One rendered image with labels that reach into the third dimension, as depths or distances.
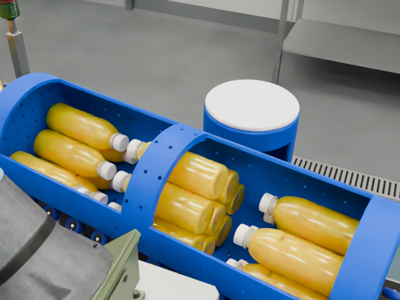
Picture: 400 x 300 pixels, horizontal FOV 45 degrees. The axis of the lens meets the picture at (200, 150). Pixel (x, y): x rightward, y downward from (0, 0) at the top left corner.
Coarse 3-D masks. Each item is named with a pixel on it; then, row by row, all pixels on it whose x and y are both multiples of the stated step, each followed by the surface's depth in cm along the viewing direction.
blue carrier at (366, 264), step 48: (0, 96) 108; (48, 96) 122; (96, 96) 117; (0, 144) 106; (192, 144) 95; (48, 192) 103; (144, 192) 90; (288, 192) 105; (336, 192) 96; (144, 240) 93; (384, 240) 75; (240, 288) 84; (336, 288) 75
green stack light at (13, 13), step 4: (0, 4) 155; (4, 4) 154; (8, 4) 155; (12, 4) 156; (16, 4) 157; (0, 8) 156; (4, 8) 155; (8, 8) 155; (12, 8) 156; (16, 8) 157; (0, 12) 157; (4, 12) 156; (8, 12) 156; (12, 12) 157; (16, 12) 158; (0, 16) 158; (4, 16) 157; (8, 16) 157; (12, 16) 157; (16, 16) 158
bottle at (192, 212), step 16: (128, 176) 101; (176, 192) 94; (192, 192) 96; (160, 208) 94; (176, 208) 93; (192, 208) 92; (208, 208) 94; (176, 224) 94; (192, 224) 91; (208, 224) 96
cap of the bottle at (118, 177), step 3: (120, 171) 102; (123, 171) 102; (117, 174) 101; (120, 174) 101; (123, 174) 101; (114, 177) 101; (117, 177) 101; (120, 177) 100; (114, 180) 101; (117, 180) 100; (120, 180) 100; (114, 183) 101; (117, 183) 100; (114, 186) 101; (117, 186) 101
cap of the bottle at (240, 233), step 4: (240, 224) 90; (244, 224) 91; (240, 228) 89; (244, 228) 89; (248, 228) 90; (236, 232) 89; (240, 232) 89; (244, 232) 89; (236, 236) 89; (240, 236) 89; (236, 240) 89; (240, 240) 89; (240, 244) 89
